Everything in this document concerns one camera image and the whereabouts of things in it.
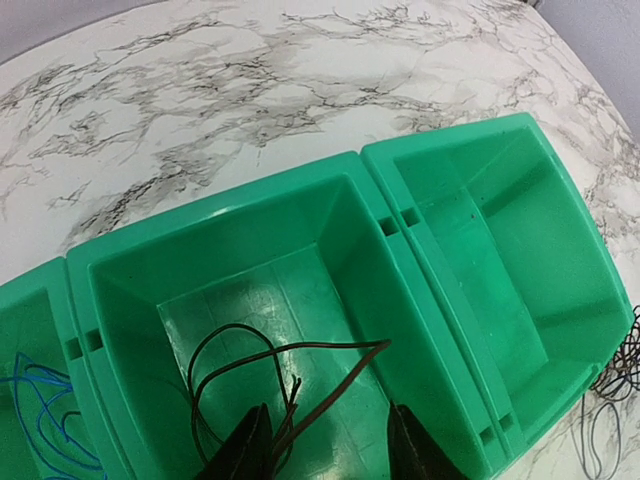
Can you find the green bin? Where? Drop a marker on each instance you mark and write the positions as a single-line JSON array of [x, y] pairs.
[[233, 296], [525, 282], [43, 435]]

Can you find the middle green bin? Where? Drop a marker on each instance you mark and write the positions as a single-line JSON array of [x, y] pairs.
[[233, 296]]

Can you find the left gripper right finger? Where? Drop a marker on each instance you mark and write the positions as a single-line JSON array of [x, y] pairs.
[[413, 453]]

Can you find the right green bin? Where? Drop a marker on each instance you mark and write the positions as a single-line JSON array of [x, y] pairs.
[[525, 282]]

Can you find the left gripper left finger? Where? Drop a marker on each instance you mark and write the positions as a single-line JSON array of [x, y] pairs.
[[247, 451]]

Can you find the left green bin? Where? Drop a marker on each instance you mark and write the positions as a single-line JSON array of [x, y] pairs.
[[43, 435]]

